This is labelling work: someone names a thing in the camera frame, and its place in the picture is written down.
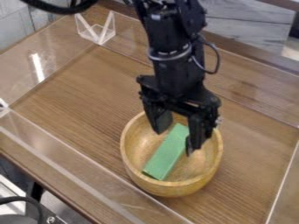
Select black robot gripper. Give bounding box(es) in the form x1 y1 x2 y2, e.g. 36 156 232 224
136 53 220 156

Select green rectangular block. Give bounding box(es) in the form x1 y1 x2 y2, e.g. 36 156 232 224
143 123 189 180

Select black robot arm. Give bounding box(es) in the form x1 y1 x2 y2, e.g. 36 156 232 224
125 0 220 154

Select brown wooden bowl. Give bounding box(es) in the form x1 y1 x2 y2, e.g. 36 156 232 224
120 113 223 198

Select clear acrylic corner bracket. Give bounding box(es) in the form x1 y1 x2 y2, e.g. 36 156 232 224
75 11 116 46

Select black table leg frame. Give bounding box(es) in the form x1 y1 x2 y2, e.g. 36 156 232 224
24 181 67 224

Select black cable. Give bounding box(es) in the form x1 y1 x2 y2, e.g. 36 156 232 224
0 196 44 224

